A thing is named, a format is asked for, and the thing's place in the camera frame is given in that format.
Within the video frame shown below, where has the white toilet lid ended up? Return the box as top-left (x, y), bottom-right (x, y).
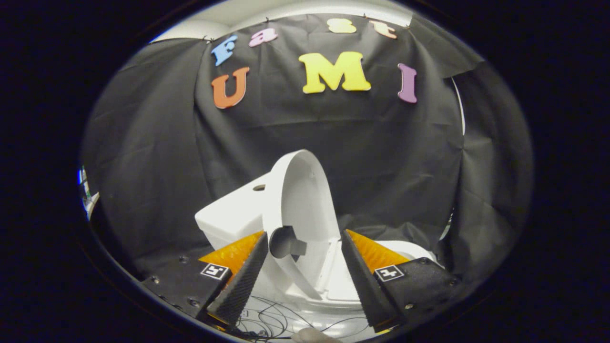
top-left (263, 149), bottom-right (342, 301)

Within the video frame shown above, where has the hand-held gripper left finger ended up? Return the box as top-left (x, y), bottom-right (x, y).
top-left (141, 231), bottom-right (270, 329)

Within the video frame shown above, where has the thin black cable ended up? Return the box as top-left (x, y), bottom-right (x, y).
top-left (236, 295), bottom-right (372, 340)

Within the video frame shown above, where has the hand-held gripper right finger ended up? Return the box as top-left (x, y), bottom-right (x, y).
top-left (341, 229), bottom-right (460, 333)

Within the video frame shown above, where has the white toilet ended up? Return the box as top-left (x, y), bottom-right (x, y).
top-left (194, 172), bottom-right (439, 325)

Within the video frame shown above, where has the black backdrop cloth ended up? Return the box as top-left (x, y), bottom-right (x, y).
top-left (81, 13), bottom-right (533, 286)

